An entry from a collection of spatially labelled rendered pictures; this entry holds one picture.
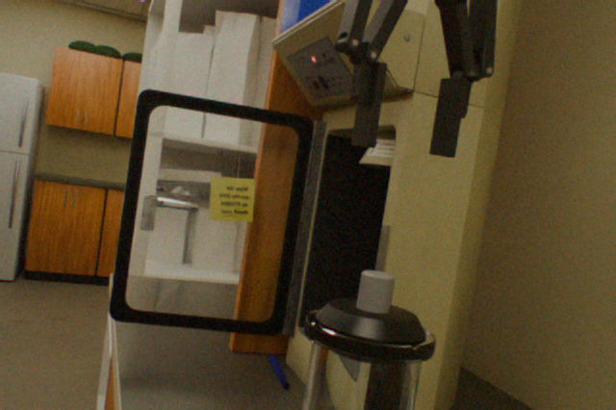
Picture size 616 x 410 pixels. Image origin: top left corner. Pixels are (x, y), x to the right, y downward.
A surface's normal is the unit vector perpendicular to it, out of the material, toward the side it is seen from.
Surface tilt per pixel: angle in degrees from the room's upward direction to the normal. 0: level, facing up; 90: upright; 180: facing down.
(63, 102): 90
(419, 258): 90
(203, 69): 85
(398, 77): 90
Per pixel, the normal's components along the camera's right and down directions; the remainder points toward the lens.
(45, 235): 0.35, 0.11
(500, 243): -0.93, -0.12
